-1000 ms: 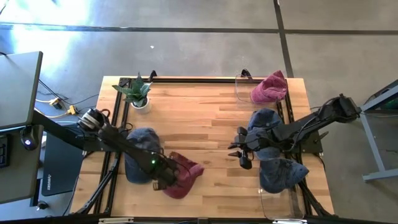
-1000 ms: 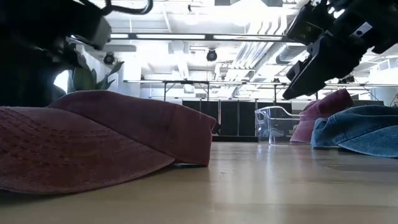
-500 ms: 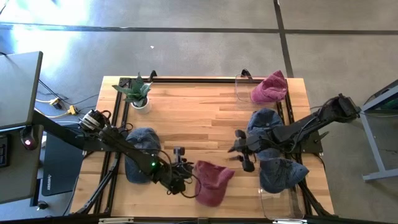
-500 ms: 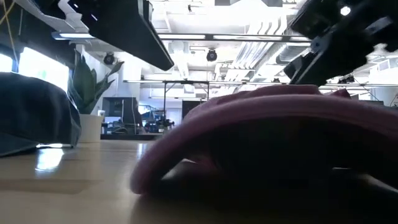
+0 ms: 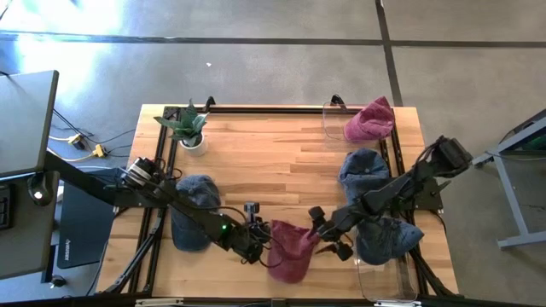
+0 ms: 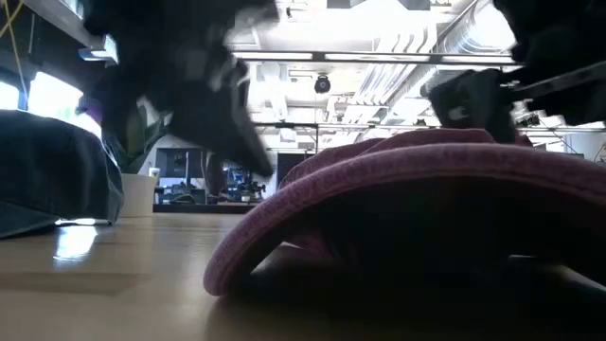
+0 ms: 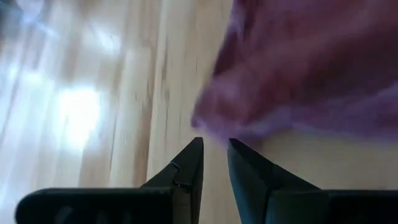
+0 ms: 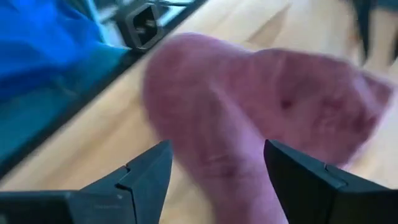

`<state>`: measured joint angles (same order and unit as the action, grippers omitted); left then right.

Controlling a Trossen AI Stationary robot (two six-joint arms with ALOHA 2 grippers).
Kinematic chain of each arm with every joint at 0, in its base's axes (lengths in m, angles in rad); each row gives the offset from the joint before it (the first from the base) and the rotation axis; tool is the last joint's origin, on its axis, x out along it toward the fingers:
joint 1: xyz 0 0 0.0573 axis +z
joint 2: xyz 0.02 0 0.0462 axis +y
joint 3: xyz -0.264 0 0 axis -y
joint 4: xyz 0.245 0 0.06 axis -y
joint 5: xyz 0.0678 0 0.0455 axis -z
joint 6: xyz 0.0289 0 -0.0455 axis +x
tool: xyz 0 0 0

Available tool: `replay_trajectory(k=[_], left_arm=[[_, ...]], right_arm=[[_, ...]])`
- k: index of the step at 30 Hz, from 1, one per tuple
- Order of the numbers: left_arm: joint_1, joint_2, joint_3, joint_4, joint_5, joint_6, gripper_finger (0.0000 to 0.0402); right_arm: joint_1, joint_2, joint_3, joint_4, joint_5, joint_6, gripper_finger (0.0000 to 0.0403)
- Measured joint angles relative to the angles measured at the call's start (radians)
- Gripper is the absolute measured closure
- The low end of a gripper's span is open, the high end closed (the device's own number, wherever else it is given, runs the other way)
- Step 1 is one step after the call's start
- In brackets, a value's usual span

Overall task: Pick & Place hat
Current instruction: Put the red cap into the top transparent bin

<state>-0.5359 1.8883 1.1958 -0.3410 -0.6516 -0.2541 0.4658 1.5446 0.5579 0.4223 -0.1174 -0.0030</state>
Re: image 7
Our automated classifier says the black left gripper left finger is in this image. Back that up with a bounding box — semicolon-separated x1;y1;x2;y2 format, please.
15;136;205;224

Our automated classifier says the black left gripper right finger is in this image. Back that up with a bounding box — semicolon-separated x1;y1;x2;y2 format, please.
226;138;398;224

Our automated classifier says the maroon baseball cap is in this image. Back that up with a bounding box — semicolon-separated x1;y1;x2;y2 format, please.
191;0;398;147

